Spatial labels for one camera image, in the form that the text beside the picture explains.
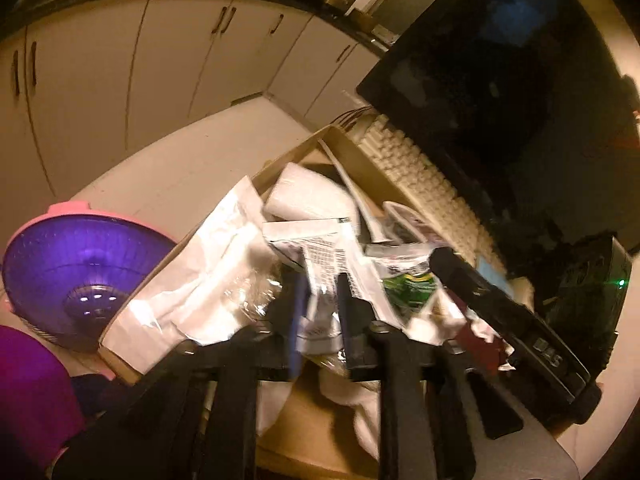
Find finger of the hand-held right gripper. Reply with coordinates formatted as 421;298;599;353
429;246;540;350

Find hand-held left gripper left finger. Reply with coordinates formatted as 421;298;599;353
52;270;308;480

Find black monitor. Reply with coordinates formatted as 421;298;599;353
356;0;640;271

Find printed white packet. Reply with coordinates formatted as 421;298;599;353
262;217;386;356

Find magenta cloth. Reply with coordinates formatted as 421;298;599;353
0;325;86;466

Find maroon table cloth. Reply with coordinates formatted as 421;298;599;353
450;320;516;376

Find light blue packet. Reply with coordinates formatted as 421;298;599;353
475;255;511;293

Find small silver foil bag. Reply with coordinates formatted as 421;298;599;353
262;162;361;223

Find purple bowl with pink rim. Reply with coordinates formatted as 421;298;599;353
0;201;178;353

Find white keyboard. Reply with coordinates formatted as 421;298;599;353
345;112;506;271

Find cardboard box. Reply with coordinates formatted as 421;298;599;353
97;125;501;478

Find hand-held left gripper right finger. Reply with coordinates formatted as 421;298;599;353
336;271;582;480

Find grey speckled packet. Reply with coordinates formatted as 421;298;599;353
382;200;431;246

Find white fluffy cloth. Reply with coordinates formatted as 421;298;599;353
257;370;386;461

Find green label white packet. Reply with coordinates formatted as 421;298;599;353
365;240;451;331

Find white kitchen cabinets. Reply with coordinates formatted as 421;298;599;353
0;0;391;201

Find large clear plastic bag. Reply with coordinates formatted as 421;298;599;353
122;175;281;346

